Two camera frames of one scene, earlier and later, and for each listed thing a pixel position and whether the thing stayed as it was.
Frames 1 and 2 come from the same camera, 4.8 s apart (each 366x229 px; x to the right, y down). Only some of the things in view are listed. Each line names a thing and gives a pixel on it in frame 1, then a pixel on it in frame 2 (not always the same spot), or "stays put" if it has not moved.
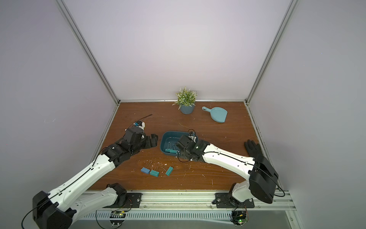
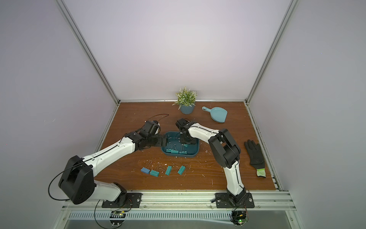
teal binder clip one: (155, 173) stays put
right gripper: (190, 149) → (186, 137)
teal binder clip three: (169, 150) → (181, 170)
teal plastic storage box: (168, 140) stays put
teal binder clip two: (169, 171) stays put
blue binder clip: (145, 170) stays put
